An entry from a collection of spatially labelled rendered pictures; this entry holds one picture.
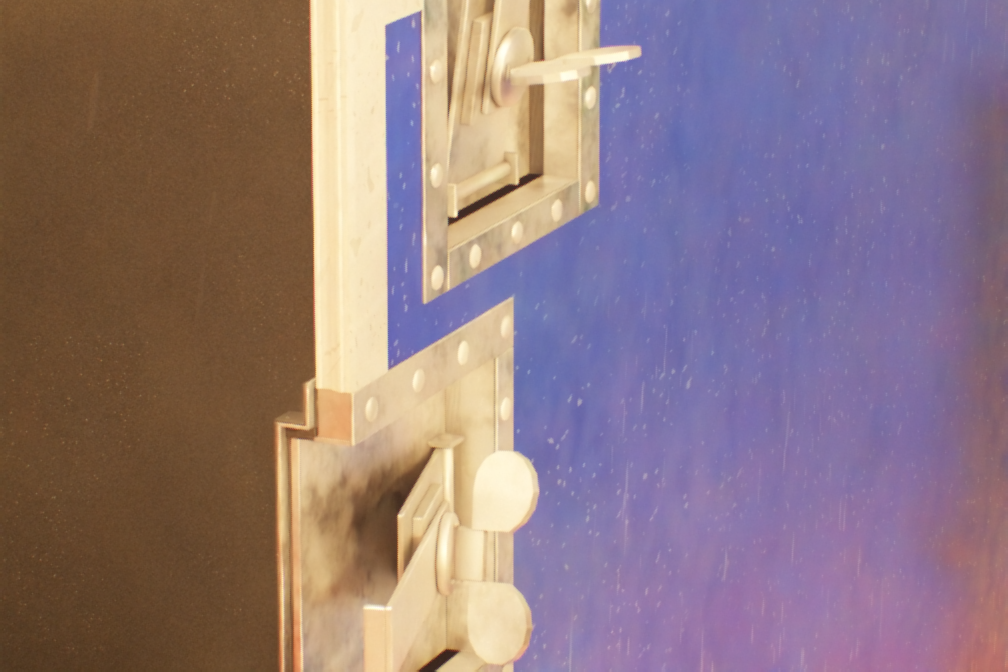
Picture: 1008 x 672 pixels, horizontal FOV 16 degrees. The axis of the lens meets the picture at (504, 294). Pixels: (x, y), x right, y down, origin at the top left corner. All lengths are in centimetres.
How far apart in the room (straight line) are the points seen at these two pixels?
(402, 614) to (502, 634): 5
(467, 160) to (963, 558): 56
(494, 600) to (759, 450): 29
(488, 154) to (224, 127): 105
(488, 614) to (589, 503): 13
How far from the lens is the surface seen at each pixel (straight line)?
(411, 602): 103
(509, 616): 106
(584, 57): 109
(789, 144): 132
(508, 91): 108
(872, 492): 146
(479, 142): 110
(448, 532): 106
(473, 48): 107
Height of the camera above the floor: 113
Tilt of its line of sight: 16 degrees down
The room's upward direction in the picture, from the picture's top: straight up
